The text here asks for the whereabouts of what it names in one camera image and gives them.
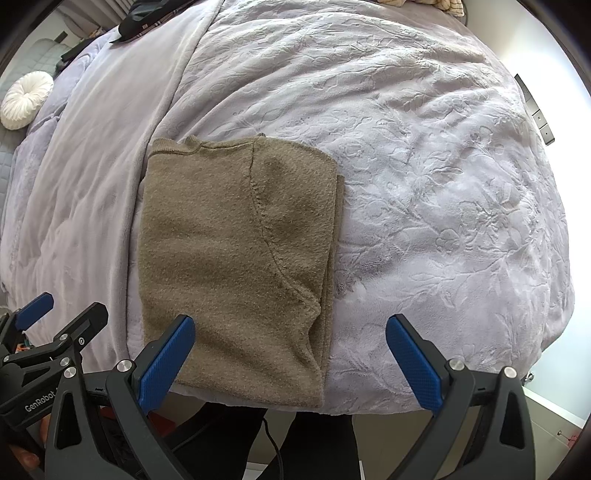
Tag striped cream sweater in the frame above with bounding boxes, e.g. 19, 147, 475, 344
416, 0, 468, 18

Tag white drawer unit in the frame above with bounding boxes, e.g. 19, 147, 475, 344
522, 371, 589, 467

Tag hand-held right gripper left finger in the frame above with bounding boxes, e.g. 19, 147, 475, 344
44, 314, 197, 480

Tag lavender embossed blanket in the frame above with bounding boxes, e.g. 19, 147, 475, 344
0, 0, 575, 414

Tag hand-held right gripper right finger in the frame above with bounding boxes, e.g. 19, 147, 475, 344
385, 314, 539, 480

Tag black cable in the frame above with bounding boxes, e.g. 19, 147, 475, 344
262, 406, 289, 480

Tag black jacket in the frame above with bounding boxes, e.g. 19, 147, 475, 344
110, 0, 197, 45

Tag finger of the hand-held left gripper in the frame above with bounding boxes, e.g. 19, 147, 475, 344
0, 292, 55, 356
28, 302, 110, 366

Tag person's left hand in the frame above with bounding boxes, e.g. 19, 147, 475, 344
9, 411, 51, 468

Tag brown knit sweater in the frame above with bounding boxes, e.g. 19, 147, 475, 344
137, 134, 345, 408

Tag dark wall switch panel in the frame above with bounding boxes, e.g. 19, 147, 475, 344
514, 73, 558, 147

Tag dark cloth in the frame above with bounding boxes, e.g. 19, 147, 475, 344
60, 39, 100, 65

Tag round white pleated pillow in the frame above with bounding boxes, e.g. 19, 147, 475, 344
0, 71, 55, 131

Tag person's dark trousers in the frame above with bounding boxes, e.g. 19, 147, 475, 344
173, 399, 362, 480

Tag lavender smooth blanket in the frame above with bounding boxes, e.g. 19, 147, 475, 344
0, 0, 229, 402

